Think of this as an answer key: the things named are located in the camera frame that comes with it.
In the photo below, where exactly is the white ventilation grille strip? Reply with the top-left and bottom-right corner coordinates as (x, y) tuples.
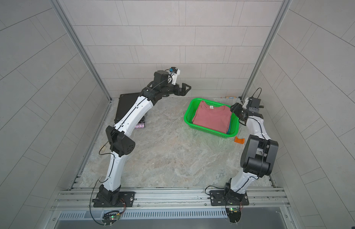
(58, 209), (227, 221)

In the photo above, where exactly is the left aluminium corner post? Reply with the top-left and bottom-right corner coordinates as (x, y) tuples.
(49, 0), (112, 102)

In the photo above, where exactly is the aluminium corner post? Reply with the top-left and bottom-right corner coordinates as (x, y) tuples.
(240, 0), (291, 102)
(49, 0), (112, 102)

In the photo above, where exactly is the green circuit board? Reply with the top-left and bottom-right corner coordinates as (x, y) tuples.
(226, 208), (242, 223)
(102, 210), (121, 227)

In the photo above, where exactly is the right green circuit board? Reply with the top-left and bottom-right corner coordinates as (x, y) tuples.
(226, 208), (242, 223)

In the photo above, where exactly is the purple glitter roll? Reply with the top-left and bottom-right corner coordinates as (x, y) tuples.
(135, 122), (146, 129)

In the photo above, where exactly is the black hard case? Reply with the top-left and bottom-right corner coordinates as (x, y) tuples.
(114, 93), (139, 124)

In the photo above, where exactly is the left green circuit board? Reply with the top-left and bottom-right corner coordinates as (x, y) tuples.
(102, 210), (121, 227)

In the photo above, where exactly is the pink t-shirt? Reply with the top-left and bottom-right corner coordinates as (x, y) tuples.
(192, 101), (232, 134)

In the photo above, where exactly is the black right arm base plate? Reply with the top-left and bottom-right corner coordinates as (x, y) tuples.
(209, 190), (250, 207)

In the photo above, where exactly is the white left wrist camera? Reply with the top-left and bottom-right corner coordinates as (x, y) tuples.
(166, 67), (180, 85)

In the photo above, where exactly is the aluminium mounting rail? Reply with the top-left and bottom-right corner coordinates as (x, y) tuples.
(50, 187), (290, 210)

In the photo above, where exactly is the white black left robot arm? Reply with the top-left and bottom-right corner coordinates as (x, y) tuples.
(94, 67), (191, 207)

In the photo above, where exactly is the small orange plastic piece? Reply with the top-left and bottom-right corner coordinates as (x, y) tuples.
(234, 136), (245, 144)

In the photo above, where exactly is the right aluminium corner post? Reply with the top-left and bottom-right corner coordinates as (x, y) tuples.
(240, 0), (291, 102)

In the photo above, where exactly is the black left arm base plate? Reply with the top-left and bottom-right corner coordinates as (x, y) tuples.
(91, 191), (136, 208)

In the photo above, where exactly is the green plastic basket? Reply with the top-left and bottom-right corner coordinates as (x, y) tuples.
(184, 98), (240, 138)

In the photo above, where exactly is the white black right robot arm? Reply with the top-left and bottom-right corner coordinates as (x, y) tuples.
(184, 96), (279, 200)

